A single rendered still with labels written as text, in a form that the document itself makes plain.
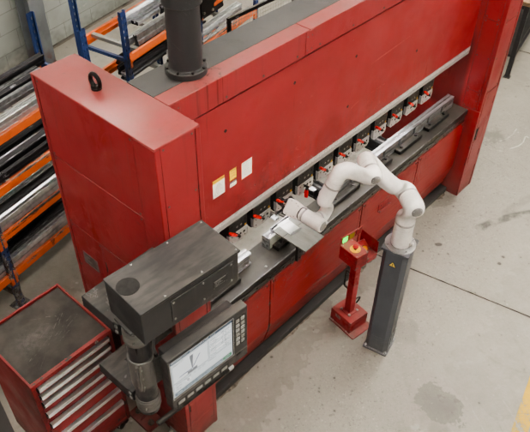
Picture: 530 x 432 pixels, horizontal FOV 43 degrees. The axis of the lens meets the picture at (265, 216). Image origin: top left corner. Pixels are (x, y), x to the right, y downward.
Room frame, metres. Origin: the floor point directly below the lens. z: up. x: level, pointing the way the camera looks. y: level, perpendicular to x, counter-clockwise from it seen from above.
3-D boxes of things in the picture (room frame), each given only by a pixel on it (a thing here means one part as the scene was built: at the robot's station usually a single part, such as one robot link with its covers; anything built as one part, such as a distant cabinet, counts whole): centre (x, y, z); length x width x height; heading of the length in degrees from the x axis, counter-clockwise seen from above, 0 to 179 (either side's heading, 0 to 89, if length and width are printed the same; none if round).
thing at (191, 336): (1.79, 0.27, 1.42); 0.45 x 0.12 x 0.36; 135
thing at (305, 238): (2.98, -0.21, 1.00); 0.26 x 0.18 x 0.01; 49
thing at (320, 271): (3.54, -0.56, 0.42); 3.00 x 0.21 x 0.83; 139
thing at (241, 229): (2.76, 0.18, 1.26); 0.15 x 0.09 x 0.17; 139
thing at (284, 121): (3.57, -0.53, 1.74); 3.00 x 0.08 x 0.80; 139
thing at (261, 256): (3.54, -0.56, 0.85); 3.00 x 0.21 x 0.04; 139
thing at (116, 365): (1.92, 0.55, 1.18); 0.40 x 0.24 x 0.07; 139
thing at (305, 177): (3.21, -0.22, 1.26); 0.15 x 0.09 x 0.17; 139
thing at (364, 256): (3.11, -0.62, 0.75); 0.20 x 0.16 x 0.18; 130
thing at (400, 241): (2.91, -0.83, 1.09); 0.19 x 0.19 x 0.18
